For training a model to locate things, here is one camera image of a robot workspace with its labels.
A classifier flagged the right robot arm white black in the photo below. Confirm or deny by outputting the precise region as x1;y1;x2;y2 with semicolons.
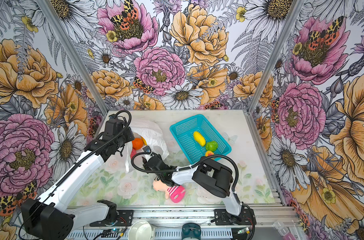
132;153;245;225

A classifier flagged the green toy fruit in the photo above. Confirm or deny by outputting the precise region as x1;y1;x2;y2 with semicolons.
205;141;219;152

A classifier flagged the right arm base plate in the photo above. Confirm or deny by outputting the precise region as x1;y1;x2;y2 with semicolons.
211;209;257;226

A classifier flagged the white round bowl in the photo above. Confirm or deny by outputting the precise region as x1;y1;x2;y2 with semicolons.
128;221;156;240

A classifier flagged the aluminium frame rail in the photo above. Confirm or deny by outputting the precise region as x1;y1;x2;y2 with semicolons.
41;205;302;240

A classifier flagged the yellow toy fruit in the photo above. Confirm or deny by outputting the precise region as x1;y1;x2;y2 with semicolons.
193;131;206;147

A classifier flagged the orange toy fruit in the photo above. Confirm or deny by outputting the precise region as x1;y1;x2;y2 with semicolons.
132;138;144;151

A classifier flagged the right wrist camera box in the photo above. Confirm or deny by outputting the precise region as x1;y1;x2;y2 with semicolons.
143;146;152;154

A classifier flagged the pink toy fruit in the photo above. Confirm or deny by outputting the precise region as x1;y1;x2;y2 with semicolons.
130;149;137;158

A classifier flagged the teal plastic basket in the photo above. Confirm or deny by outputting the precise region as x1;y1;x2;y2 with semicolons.
170;115;232;164

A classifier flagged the yellow banana toy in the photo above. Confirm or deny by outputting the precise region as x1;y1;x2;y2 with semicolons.
141;137;148;146

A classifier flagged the dark green round object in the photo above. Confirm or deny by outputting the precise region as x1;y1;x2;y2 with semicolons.
182;223;202;240

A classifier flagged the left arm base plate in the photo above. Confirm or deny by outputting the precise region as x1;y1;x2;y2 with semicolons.
90;210;134;227

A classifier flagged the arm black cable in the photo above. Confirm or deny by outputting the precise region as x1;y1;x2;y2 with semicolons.
130;151;256;240
18;109;133;238

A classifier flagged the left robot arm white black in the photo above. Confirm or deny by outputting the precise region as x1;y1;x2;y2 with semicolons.
21;117;134;240

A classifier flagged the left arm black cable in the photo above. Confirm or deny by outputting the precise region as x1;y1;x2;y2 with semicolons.
18;109;133;238

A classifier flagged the pink plush doll toy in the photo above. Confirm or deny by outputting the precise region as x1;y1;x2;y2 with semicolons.
153;177;186;203

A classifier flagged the yellow red peach toy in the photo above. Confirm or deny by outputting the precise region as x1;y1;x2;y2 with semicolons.
205;151;214;157

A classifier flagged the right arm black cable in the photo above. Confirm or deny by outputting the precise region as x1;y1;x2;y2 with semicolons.
130;151;256;240

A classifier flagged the white plastic bag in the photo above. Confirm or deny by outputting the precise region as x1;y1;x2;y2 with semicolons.
123;120;170;173

